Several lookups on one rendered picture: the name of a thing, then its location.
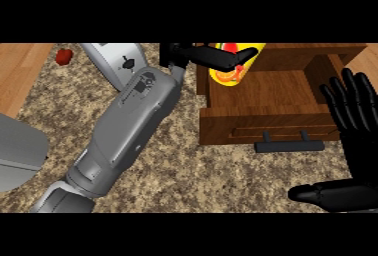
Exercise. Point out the yellow cup with fruit print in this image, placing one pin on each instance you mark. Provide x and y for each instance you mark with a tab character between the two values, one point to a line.
235	74

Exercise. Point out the red bell pepper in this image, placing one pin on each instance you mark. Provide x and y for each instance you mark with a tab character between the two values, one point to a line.
63	56

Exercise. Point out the grey rounded appliance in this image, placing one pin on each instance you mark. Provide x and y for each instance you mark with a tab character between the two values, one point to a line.
19	153

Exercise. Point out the open wooden drawer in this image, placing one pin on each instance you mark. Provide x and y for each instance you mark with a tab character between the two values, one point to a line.
267	86

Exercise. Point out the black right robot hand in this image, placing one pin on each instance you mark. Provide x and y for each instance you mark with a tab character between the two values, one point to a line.
353	156

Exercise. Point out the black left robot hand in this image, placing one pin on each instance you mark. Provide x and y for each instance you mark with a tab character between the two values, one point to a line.
208	56

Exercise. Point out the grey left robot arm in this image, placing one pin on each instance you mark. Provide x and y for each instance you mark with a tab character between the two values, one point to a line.
128	120

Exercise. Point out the wooden drawer front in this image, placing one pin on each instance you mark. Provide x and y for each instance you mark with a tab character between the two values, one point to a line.
267	127

